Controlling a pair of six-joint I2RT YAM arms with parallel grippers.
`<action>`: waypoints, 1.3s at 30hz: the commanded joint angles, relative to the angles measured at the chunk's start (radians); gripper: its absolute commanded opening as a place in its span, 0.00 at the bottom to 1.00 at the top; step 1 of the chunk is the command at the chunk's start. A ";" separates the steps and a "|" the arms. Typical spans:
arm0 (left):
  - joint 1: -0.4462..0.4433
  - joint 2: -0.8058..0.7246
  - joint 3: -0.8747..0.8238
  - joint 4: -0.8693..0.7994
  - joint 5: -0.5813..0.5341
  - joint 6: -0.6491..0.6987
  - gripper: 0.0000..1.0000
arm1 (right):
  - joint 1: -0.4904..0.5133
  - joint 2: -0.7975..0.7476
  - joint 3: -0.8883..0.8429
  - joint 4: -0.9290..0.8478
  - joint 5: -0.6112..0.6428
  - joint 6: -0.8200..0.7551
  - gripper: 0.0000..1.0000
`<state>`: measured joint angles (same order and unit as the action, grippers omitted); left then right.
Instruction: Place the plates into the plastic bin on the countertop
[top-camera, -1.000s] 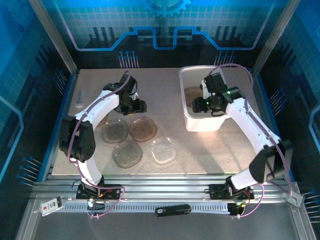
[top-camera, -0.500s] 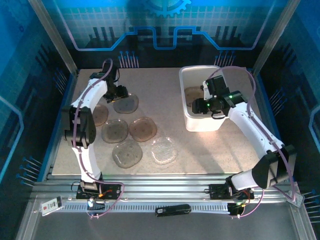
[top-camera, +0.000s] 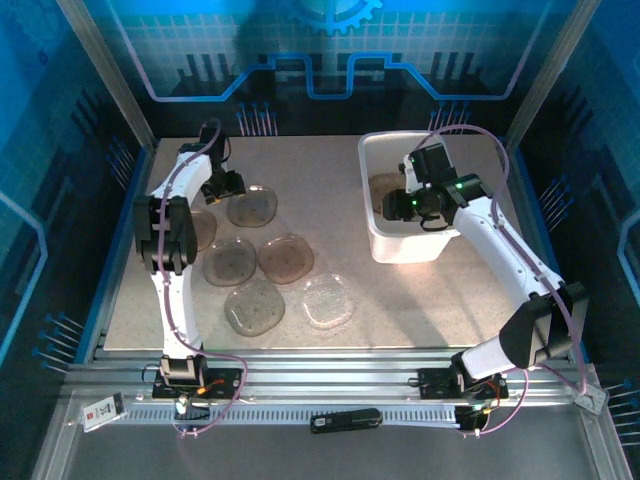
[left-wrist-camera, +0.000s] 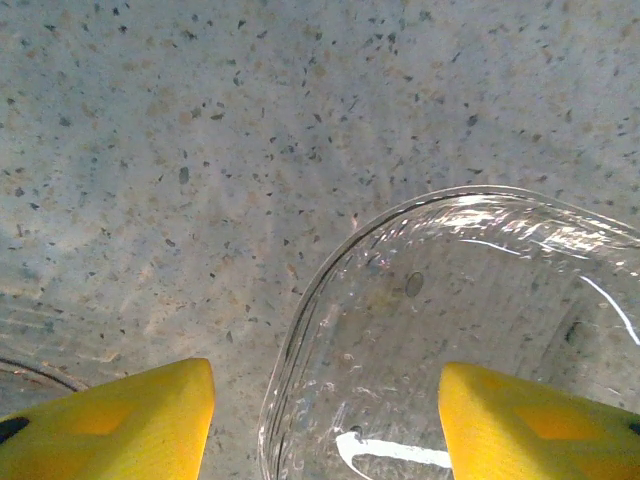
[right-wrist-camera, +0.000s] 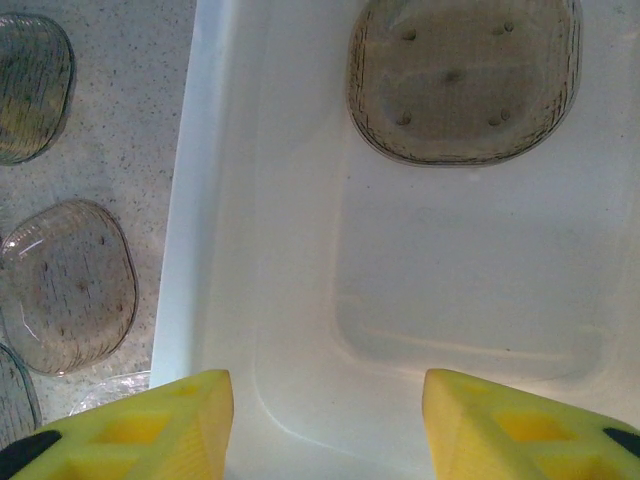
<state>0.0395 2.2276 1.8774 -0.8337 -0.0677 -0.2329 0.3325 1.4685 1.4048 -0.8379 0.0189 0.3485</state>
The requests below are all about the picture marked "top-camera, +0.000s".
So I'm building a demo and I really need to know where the black cable connector box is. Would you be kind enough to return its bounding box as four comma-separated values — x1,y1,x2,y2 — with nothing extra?
173,396,211,421
453,404,494,434

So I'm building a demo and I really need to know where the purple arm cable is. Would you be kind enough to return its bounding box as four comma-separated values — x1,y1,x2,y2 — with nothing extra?
157,118,250,440
424,124,589,440

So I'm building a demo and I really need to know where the grey slotted cable duct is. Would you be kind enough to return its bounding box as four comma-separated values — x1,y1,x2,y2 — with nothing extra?
119,403,460,427

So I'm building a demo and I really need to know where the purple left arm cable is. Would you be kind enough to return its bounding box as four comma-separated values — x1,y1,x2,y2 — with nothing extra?
157,118,250,440

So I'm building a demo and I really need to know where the aluminium rail frame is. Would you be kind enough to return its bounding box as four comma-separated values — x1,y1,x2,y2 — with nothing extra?
59,347,609,407

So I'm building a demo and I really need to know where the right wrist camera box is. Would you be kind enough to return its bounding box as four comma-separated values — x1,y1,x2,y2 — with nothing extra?
398,143,459,194

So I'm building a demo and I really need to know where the white translucent plastic bin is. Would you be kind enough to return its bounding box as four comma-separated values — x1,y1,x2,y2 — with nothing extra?
357,130,464,265

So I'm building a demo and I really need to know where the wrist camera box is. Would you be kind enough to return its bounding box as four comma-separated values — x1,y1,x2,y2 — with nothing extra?
398,143,459,194
198,123,225,154

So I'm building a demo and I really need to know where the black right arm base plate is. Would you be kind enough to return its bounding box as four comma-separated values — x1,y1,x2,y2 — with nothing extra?
417,367,510,401

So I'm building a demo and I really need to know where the aluminium frame post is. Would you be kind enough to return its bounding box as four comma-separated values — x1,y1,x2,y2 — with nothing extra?
504,0,604,147
53,0,157,151

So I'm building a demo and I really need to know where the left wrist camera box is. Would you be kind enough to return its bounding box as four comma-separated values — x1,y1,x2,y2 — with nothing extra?
198,123,225,154

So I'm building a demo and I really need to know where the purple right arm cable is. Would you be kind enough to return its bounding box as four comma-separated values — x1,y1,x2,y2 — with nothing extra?
424,124,589,440

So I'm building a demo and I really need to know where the white label card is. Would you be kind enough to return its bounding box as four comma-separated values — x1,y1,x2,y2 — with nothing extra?
80,392,128,433

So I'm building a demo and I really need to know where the clear glass plate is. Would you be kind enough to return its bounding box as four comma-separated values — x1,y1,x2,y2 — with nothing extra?
301,273,358,331

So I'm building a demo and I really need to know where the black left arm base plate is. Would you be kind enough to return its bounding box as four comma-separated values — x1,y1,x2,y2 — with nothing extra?
151,367,247,401

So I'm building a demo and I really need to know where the black oblong device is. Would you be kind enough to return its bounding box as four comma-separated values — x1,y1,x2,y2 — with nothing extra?
309,407,384,435

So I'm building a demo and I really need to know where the small square clock tag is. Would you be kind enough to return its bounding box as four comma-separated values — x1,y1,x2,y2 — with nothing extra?
572,380,611,414

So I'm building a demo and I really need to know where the brown translucent plate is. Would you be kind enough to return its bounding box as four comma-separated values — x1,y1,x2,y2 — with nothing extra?
257,233,316,285
189,208,219,253
368,172,415,216

